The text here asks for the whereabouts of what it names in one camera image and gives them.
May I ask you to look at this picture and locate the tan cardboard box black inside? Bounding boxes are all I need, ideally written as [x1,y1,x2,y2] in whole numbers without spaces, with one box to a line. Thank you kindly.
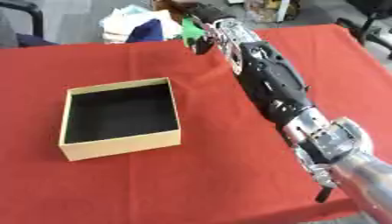
[56,76,184,162]

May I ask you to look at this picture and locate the black office chair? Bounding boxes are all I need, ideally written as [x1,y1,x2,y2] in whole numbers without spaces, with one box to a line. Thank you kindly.
[333,0,392,60]

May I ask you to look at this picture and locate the green toy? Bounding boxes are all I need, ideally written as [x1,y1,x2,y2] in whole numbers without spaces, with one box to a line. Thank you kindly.
[178,17,207,47]

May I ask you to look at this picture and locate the white cloth pile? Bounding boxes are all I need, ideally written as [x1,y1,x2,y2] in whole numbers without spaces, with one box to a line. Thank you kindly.
[98,3,184,45]

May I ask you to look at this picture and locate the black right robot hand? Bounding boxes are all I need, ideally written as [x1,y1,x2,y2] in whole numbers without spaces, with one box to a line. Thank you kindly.
[172,2,235,56]

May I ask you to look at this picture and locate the dark blue cloth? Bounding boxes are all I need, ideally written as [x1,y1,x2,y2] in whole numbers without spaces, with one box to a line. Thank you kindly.
[125,18,165,44]

